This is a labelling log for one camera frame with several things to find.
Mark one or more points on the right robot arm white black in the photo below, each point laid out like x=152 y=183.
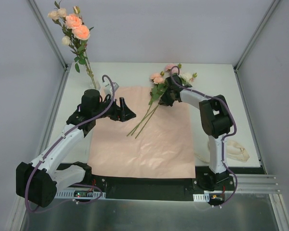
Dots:
x=216 y=119

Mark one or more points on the white rose stem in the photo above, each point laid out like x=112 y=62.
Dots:
x=188 y=78

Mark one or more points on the pink artificial flower bouquet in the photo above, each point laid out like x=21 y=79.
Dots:
x=159 y=87

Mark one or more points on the pink rose stem with bud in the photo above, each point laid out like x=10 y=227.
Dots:
x=77 y=35

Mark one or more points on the aluminium frame post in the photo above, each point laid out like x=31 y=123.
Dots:
x=260 y=27
x=47 y=33

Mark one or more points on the pink wrapping paper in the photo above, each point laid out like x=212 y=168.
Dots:
x=163 y=150

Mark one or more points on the cream ribbon gold lettering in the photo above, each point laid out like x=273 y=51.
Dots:
x=234 y=151

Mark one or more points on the left aluminium frame post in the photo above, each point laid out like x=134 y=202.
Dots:
x=47 y=33

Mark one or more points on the right aluminium frame post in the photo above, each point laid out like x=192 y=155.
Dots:
x=260 y=27

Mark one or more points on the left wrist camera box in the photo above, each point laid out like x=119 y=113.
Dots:
x=108 y=88

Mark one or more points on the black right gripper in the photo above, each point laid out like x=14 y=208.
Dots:
x=170 y=96

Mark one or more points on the left white cable duct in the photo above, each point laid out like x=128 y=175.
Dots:
x=79 y=194

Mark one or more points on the front aluminium rail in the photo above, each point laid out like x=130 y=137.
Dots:
x=257 y=184

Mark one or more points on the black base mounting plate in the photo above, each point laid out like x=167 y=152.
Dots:
x=221 y=189

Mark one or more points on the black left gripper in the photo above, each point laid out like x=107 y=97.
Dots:
x=119 y=111

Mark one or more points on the right white cable duct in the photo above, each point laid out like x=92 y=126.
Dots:
x=208 y=196

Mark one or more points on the clear glass vase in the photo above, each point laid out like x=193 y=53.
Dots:
x=95 y=82

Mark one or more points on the peach flower stem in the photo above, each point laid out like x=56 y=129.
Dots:
x=56 y=16

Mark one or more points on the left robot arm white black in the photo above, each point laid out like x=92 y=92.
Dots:
x=40 y=180

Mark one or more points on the shiny metal front panel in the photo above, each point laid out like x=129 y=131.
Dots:
x=244 y=212

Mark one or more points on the white cable duct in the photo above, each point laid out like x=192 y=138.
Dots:
x=208 y=196
x=79 y=194

